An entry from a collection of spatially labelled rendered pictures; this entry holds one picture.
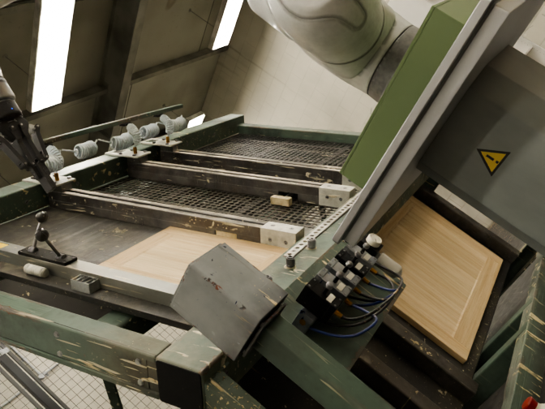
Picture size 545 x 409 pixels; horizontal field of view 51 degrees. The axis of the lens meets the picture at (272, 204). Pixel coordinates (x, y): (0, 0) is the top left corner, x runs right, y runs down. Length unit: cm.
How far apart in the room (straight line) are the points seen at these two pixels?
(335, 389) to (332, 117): 669
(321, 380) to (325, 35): 59
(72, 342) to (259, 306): 52
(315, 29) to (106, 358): 84
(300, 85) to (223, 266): 672
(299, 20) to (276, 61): 695
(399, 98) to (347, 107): 652
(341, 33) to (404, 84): 13
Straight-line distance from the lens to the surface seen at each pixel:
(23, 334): 155
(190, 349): 125
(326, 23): 89
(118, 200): 217
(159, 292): 152
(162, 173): 256
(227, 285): 106
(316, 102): 768
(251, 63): 808
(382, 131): 100
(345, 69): 109
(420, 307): 218
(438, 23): 93
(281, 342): 107
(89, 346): 138
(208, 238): 186
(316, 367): 107
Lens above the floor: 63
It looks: 13 degrees up
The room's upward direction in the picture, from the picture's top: 53 degrees counter-clockwise
